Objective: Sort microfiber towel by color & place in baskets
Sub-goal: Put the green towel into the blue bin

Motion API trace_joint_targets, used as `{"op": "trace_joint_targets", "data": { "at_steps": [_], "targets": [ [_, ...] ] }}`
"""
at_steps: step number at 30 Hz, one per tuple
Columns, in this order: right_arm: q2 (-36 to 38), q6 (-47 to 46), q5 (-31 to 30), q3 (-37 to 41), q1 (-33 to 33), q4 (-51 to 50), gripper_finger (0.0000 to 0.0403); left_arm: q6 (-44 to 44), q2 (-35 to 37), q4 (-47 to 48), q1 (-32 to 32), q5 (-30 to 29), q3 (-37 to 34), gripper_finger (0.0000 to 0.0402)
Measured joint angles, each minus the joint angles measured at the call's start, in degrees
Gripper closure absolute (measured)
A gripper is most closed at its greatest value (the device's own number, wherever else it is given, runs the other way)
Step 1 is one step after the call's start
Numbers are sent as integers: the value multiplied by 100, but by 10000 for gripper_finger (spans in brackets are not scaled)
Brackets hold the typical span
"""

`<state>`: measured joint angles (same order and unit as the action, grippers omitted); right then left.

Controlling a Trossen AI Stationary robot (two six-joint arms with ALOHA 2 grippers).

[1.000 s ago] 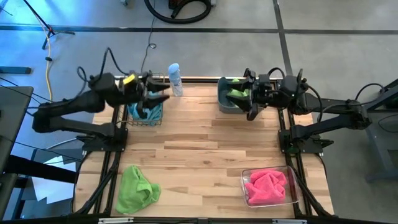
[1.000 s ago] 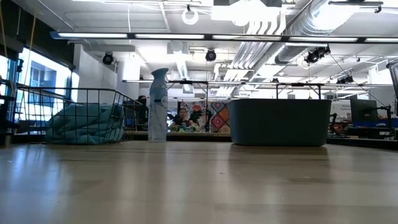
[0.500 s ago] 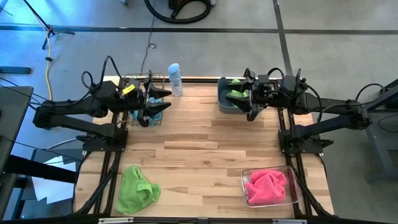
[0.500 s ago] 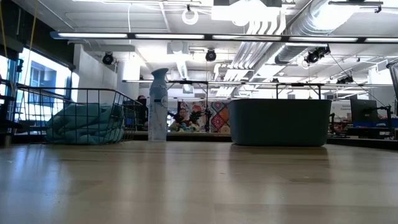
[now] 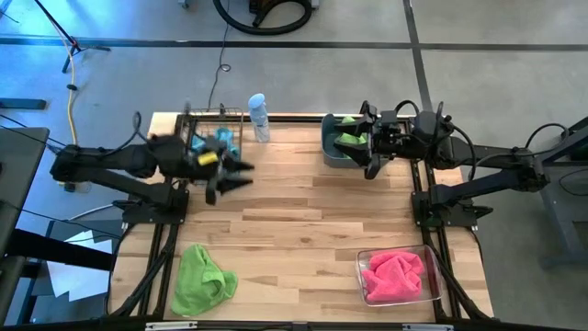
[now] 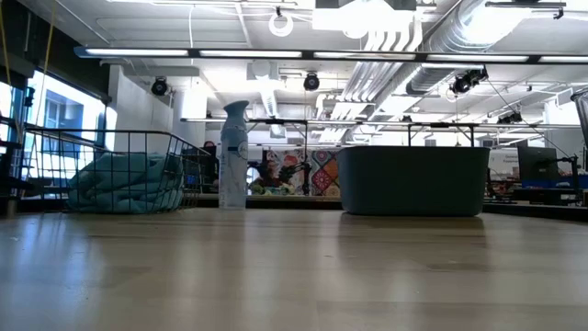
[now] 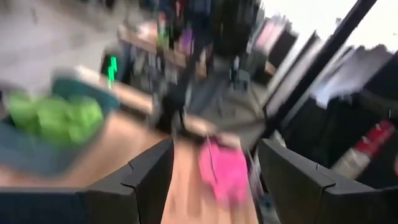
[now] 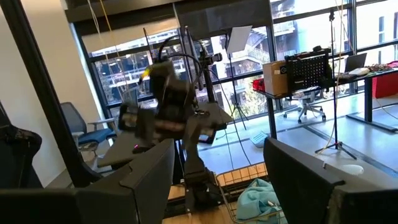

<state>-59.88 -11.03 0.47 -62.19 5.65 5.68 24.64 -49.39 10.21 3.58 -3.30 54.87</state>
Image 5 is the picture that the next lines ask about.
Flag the silver metal bracket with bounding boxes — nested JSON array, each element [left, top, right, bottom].
[[402, 323, 455, 331], [145, 321, 198, 331]]

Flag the black hose loop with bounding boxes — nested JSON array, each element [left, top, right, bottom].
[[211, 0, 314, 37]]

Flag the black floor bar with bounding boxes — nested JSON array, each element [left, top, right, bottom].
[[0, 97, 48, 110]]

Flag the grey metal cart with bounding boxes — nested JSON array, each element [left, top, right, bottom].
[[523, 117, 588, 270]]

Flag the blue air freshener spray bottle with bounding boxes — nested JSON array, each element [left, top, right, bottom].
[[247, 92, 272, 143]]

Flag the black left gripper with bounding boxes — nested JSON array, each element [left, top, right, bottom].
[[181, 137, 255, 207]]

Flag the white paper sheets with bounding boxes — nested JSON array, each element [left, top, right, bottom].
[[45, 229, 114, 302]]

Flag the black aluminium table frame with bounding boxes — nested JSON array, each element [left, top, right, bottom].
[[107, 112, 492, 323]]

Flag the clear plastic bin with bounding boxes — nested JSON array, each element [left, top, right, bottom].
[[354, 244, 445, 308]]

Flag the black side table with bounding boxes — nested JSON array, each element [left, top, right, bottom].
[[0, 126, 51, 323]]

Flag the black wire basket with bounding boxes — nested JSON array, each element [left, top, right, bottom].
[[183, 106, 244, 160]]

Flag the yellow extension cable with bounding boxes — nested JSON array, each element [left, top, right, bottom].
[[45, 13, 82, 192]]

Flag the black tripod stand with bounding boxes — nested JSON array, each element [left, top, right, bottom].
[[34, 0, 111, 74]]

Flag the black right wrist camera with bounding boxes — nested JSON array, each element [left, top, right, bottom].
[[377, 108, 403, 134]]

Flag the blue plastic basket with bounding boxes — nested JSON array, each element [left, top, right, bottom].
[[320, 112, 376, 170]]

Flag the thin black floor cable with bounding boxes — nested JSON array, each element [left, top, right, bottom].
[[206, 0, 232, 111]]

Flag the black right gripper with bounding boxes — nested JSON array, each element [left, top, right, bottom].
[[334, 99, 408, 181]]

